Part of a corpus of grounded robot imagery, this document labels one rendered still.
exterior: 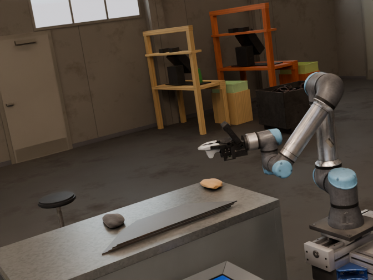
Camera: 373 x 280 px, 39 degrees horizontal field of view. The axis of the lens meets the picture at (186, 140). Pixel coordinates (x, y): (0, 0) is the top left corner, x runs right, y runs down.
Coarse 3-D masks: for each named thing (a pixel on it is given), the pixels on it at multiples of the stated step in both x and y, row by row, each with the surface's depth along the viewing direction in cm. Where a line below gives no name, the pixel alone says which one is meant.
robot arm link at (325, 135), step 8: (320, 72) 229; (312, 80) 227; (304, 88) 235; (312, 88) 225; (312, 96) 228; (328, 120) 230; (320, 128) 231; (328, 128) 230; (320, 136) 232; (328, 136) 231; (320, 144) 233; (328, 144) 232; (320, 152) 235; (328, 152) 233; (336, 152) 235; (320, 160) 236; (328, 160) 234; (336, 160) 235; (320, 168) 235; (328, 168) 233; (312, 176) 244; (320, 176) 236; (320, 184) 236
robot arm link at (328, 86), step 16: (320, 80) 220; (336, 80) 217; (320, 96) 215; (336, 96) 214; (320, 112) 215; (304, 128) 216; (288, 144) 218; (304, 144) 217; (272, 160) 222; (288, 160) 217; (288, 176) 216
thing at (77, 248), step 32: (192, 192) 296; (224, 192) 288; (256, 192) 281; (96, 224) 267; (128, 224) 261; (192, 224) 249; (224, 224) 250; (0, 256) 244; (32, 256) 239; (64, 256) 234; (96, 256) 229; (128, 256) 224
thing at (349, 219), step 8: (336, 208) 225; (344, 208) 223; (352, 208) 223; (328, 216) 233; (336, 216) 225; (344, 216) 223; (352, 216) 222; (360, 216) 224; (336, 224) 224; (344, 224) 223; (352, 224) 222; (360, 224) 224
